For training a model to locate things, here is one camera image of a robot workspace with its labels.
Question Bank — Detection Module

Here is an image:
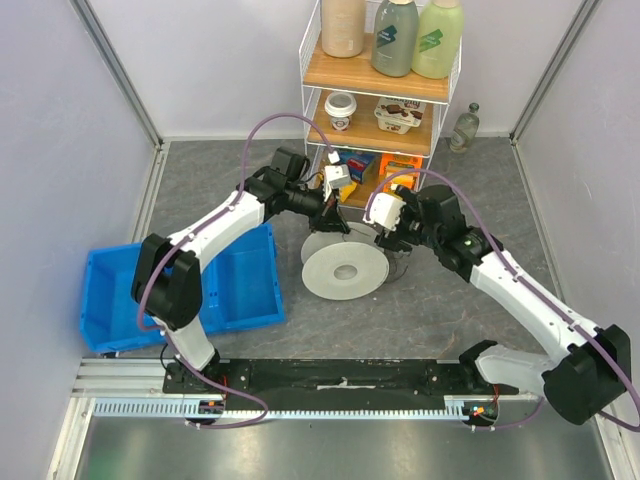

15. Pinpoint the thin dark brown cable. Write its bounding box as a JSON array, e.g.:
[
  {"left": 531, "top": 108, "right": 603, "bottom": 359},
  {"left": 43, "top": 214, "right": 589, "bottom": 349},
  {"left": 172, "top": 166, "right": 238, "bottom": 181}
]
[{"left": 384, "top": 249, "right": 409, "bottom": 284}]

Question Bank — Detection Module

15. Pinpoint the grey plastic cable spool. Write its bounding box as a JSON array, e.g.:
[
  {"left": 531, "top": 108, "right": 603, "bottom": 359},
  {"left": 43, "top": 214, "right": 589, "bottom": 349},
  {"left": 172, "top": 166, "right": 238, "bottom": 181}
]
[{"left": 301, "top": 222, "right": 390, "bottom": 301}]

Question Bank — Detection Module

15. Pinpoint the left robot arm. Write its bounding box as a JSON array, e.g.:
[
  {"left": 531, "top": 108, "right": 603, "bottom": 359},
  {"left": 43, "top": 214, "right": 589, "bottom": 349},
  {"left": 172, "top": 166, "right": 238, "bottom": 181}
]
[{"left": 131, "top": 147, "right": 350, "bottom": 393}]

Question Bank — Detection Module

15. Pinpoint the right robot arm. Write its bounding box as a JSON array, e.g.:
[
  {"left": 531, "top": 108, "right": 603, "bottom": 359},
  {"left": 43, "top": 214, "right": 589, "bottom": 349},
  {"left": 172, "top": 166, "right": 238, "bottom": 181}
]
[{"left": 365, "top": 185, "right": 631, "bottom": 425}]

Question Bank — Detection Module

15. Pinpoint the yellow candy bag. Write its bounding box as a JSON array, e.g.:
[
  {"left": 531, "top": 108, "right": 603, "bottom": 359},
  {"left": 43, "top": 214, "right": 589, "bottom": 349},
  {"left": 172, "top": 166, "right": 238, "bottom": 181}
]
[{"left": 339, "top": 181, "right": 358, "bottom": 203}]

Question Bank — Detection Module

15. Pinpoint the blue snack box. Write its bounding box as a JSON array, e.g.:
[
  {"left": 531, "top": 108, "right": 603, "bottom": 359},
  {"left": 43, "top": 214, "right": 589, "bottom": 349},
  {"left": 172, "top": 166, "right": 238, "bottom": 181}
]
[{"left": 341, "top": 150, "right": 377, "bottom": 184}]

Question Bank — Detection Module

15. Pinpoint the orange snack box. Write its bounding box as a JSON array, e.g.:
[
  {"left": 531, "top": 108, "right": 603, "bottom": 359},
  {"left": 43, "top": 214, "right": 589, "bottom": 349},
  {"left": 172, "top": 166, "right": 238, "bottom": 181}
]
[{"left": 379, "top": 153, "right": 423, "bottom": 193}]

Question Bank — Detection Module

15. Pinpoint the blue plastic compartment bin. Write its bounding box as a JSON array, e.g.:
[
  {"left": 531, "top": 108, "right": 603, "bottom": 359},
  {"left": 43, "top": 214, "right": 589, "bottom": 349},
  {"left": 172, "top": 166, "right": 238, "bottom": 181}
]
[{"left": 79, "top": 224, "right": 285, "bottom": 354}]

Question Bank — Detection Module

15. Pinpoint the white yogurt cup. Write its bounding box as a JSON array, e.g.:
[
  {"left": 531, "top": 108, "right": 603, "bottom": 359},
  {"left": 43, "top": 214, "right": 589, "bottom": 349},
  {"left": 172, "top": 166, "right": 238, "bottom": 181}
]
[{"left": 324, "top": 91, "right": 357, "bottom": 131}]

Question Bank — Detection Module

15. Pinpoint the chocolate dessert tub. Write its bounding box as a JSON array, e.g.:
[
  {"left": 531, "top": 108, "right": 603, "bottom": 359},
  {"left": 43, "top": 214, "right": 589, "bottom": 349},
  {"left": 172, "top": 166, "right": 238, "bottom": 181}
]
[{"left": 374, "top": 97, "right": 427, "bottom": 135}]

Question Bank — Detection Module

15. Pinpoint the clear glass bottle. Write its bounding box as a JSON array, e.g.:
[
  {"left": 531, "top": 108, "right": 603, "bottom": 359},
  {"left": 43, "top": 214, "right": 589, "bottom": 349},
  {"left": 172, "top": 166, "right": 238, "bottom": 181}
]
[{"left": 449, "top": 102, "right": 480, "bottom": 153}]

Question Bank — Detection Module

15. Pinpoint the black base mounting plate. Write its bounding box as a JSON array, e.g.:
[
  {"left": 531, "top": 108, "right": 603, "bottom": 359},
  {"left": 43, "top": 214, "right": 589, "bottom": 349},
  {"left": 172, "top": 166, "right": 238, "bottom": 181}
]
[{"left": 162, "top": 357, "right": 521, "bottom": 411}]

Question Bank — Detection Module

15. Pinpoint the beige bottle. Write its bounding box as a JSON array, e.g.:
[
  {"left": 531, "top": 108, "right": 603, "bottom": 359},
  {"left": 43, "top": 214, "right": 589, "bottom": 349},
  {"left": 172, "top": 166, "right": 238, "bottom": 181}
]
[{"left": 321, "top": 0, "right": 366, "bottom": 58}]

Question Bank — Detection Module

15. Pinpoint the light green bottle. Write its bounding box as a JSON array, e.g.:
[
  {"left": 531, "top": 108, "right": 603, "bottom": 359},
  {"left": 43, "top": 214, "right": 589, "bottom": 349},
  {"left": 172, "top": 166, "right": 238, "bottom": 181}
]
[{"left": 411, "top": 0, "right": 464, "bottom": 79}]

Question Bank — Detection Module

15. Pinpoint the grey green bottle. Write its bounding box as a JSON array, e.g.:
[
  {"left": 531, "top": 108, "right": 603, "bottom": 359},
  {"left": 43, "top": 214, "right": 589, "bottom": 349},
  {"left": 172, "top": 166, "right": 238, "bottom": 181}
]
[{"left": 371, "top": 0, "right": 419, "bottom": 78}]

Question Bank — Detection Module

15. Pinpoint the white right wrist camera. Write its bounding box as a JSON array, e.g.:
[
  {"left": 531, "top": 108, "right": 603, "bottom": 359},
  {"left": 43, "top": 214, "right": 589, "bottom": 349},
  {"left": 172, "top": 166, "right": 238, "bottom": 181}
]
[{"left": 363, "top": 186, "right": 406, "bottom": 231}]

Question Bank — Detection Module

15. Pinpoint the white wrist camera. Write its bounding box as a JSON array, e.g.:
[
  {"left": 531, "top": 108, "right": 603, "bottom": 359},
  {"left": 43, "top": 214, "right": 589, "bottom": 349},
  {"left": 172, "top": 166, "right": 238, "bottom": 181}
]
[
  {"left": 363, "top": 186, "right": 406, "bottom": 231},
  {"left": 323, "top": 150, "right": 351, "bottom": 201}
]

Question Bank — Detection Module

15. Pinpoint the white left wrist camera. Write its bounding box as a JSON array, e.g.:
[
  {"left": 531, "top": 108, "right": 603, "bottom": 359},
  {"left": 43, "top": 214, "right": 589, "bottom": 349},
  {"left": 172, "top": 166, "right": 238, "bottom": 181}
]
[{"left": 323, "top": 150, "right": 351, "bottom": 201}]

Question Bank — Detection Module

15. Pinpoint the white wire shelf rack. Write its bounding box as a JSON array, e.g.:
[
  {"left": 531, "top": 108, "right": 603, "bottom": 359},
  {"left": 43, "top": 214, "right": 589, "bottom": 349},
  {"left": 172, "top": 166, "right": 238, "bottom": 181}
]
[{"left": 298, "top": 0, "right": 462, "bottom": 217}]

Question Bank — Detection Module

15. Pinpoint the grey slotted cable duct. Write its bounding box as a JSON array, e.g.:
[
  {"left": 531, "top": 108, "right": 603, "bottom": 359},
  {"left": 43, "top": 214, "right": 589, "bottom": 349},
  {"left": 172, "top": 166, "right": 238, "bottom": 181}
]
[{"left": 93, "top": 398, "right": 469, "bottom": 421}]

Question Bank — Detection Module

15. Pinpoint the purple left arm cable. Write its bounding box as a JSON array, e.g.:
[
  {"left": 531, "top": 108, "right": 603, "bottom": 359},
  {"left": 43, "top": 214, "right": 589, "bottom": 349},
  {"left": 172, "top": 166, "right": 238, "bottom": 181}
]
[{"left": 137, "top": 113, "right": 341, "bottom": 430}]

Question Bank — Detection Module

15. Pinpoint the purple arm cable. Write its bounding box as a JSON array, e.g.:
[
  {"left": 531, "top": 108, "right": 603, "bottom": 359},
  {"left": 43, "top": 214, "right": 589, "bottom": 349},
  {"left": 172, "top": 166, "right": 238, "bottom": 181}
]
[
  {"left": 363, "top": 168, "right": 640, "bottom": 434},
  {"left": 137, "top": 113, "right": 341, "bottom": 430}
]

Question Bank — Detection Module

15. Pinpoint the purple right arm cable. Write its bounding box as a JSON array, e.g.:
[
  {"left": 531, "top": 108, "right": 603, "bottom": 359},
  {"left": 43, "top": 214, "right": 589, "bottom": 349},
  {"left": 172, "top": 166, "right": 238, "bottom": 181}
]
[{"left": 363, "top": 168, "right": 640, "bottom": 434}]

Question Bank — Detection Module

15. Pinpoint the left aluminium frame post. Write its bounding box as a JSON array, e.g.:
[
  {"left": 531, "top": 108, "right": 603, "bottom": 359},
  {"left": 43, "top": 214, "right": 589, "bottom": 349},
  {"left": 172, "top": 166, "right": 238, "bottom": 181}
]
[{"left": 69, "top": 0, "right": 165, "bottom": 149}]

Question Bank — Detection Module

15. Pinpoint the aluminium frame post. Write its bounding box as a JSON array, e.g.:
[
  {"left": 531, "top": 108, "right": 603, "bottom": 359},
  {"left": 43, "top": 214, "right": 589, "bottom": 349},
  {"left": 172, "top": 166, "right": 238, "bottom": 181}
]
[
  {"left": 509, "top": 0, "right": 604, "bottom": 144},
  {"left": 69, "top": 0, "right": 165, "bottom": 149}
]

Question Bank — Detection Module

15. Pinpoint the right aluminium frame post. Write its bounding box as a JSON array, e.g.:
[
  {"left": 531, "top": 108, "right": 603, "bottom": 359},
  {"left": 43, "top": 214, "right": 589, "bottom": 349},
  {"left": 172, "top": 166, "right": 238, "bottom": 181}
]
[{"left": 509, "top": 0, "right": 604, "bottom": 144}]

